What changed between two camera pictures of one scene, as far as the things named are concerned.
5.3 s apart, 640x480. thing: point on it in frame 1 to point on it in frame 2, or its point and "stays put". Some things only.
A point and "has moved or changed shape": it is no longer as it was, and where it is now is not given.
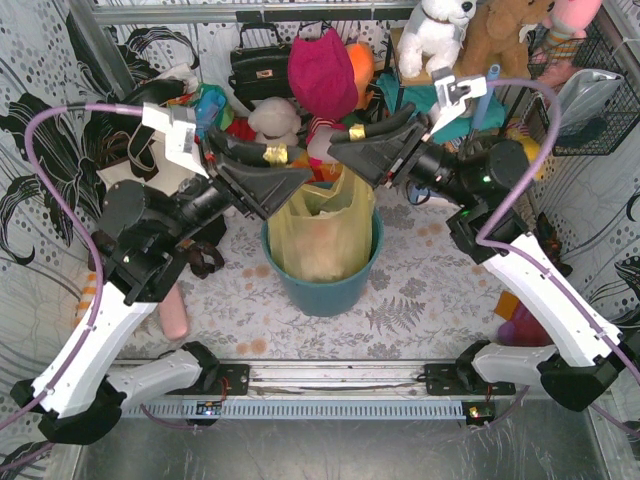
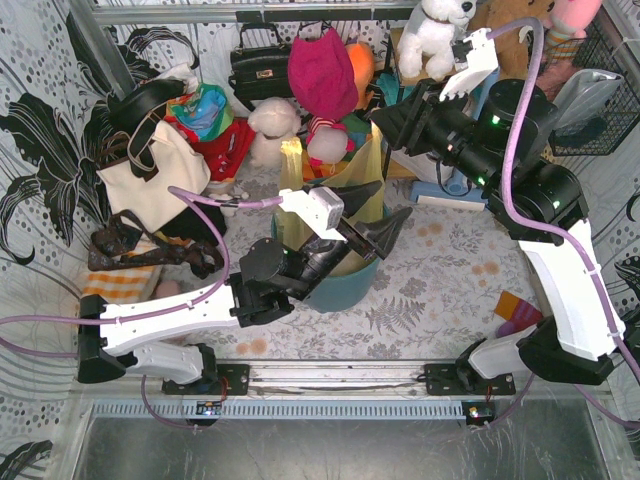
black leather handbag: [261, 72] stays put
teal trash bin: [324, 184] has moved or changed shape
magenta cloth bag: [321, 76] stays put
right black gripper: [403, 163] to [419, 125]
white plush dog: [433, 34] stays put
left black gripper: [232, 185] to [360, 238]
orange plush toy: [362, 59] stays put
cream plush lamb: [275, 120] stays put
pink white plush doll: [318, 141] stays put
